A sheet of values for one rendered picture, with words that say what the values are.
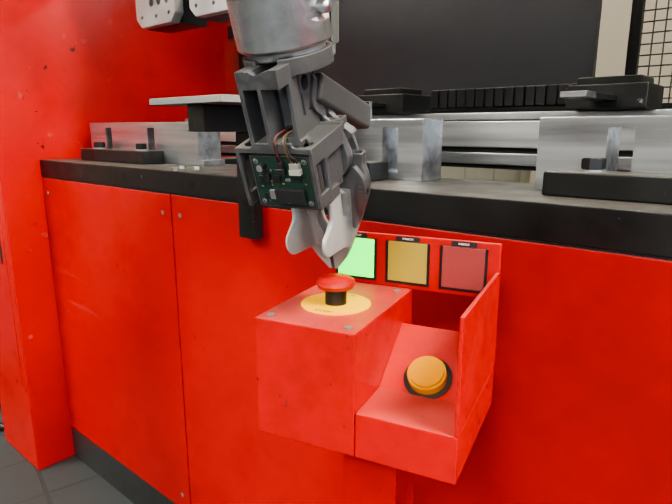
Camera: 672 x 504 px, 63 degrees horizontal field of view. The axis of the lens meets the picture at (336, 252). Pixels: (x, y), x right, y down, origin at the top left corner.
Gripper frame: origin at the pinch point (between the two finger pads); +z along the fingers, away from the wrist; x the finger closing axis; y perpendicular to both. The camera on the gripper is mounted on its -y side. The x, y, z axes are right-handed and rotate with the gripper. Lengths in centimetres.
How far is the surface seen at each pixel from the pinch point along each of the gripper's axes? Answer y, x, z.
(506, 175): -235, -24, 99
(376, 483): 9.7, 5.6, 21.2
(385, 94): -63, -18, 3
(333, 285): 2.6, 0.6, 2.2
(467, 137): -61, -1, 11
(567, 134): -30.9, 18.6, -0.8
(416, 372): 4.1, 8.9, 10.2
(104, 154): -49, -88, 12
